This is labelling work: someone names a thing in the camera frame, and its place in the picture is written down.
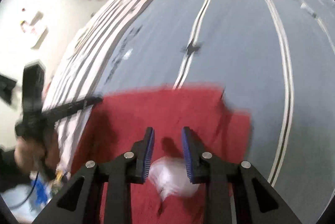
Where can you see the red garment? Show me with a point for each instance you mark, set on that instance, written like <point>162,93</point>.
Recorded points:
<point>170,109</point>

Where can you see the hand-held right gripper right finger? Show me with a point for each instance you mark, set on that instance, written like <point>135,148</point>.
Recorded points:
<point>187,156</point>

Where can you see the person's left hand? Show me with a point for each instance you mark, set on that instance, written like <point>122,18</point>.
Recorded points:
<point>26,156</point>

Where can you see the striped bed sheet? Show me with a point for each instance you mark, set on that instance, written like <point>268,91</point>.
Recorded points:
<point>235,30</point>

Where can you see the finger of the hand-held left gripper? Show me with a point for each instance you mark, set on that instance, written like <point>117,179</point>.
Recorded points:
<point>76,106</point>

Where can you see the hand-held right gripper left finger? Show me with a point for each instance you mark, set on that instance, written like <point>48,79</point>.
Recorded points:
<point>149,156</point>

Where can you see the white red-printed plastic bag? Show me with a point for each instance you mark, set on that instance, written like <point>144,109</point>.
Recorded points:
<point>39,30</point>

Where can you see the white cloth patch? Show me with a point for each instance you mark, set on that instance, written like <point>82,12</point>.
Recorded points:
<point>172,179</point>

